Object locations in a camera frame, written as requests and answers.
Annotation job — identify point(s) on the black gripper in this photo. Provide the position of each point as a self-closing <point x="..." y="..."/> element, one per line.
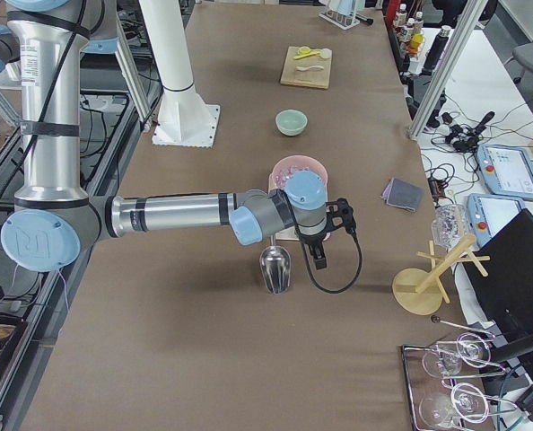
<point x="313" y="242"/>

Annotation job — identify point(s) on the white ceramic spoon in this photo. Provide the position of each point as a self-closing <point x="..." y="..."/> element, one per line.
<point x="312" y="68"/>

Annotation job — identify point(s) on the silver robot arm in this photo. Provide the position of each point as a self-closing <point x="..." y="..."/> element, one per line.
<point x="54" y="218"/>

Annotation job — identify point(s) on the metal ice scoop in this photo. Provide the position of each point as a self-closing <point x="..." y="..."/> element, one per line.
<point x="275" y="263"/>

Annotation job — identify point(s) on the pink bowl of ice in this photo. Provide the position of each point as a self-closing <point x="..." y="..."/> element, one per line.
<point x="289" y="165"/>

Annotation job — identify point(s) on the mint green bowl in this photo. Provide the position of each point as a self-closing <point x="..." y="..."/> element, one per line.
<point x="291" y="122"/>

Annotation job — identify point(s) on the yellow plastic spoon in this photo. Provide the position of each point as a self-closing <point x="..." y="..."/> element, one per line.
<point x="305" y="51"/>

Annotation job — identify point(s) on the beige plastic tray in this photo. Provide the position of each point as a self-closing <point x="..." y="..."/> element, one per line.
<point x="284" y="233"/>

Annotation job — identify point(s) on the wooden cup tree stand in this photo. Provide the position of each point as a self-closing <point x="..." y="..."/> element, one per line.
<point x="421" y="292"/>

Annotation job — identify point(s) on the grey folded cloth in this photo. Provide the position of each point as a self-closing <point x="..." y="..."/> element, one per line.
<point x="402" y="194"/>

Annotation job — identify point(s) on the clear glass mug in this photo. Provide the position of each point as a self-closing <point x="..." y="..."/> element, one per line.
<point x="449" y="225"/>

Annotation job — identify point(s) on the teach pendant tablet near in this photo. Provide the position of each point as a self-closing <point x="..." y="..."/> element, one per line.
<point x="488" y="214"/>

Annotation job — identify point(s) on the teach pendant tablet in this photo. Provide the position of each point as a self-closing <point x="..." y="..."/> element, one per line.
<point x="488" y="214"/>
<point x="507" y="171"/>

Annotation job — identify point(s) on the bamboo cutting board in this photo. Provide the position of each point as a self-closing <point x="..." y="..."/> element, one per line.
<point x="317" y="80"/>

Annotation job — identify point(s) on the black monitor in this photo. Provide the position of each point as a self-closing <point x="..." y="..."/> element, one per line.
<point x="505" y="294"/>

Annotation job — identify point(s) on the teach pendant tablet far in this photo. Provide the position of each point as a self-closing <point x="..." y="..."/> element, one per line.
<point x="507" y="171"/>

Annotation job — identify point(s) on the black water bottle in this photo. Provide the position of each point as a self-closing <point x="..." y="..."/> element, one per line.
<point x="434" y="54"/>

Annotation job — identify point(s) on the wire glass rack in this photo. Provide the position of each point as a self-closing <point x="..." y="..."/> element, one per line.
<point x="443" y="383"/>

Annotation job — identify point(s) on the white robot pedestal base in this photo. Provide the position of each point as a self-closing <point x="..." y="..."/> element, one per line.
<point x="183" y="118"/>

